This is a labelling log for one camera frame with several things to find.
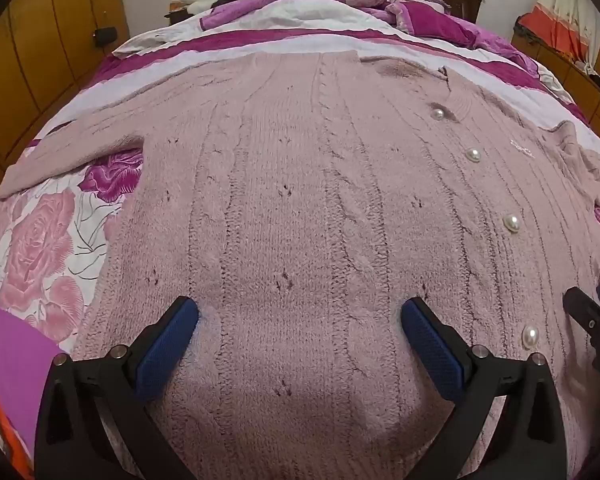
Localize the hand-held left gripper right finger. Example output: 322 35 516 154
401 296 567 480

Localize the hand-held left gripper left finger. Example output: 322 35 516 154
34 296 201 480

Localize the pink knit cardigan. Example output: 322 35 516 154
0 52 600 480

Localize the floral purple bed quilt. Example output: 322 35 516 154
0 0 600 480

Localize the orange plastic stool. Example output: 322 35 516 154
0 395 36 480

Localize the low wooden cabinet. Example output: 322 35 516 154
511 30 600 161

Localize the cream and orange curtain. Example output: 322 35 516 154
517 0 600 63

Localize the crumpled purple blanket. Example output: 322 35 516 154
200 0 541 76

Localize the dark wooden nightstand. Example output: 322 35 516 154
164 2 206 26

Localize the wooden wardrobe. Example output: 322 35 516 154
0 0 131 211

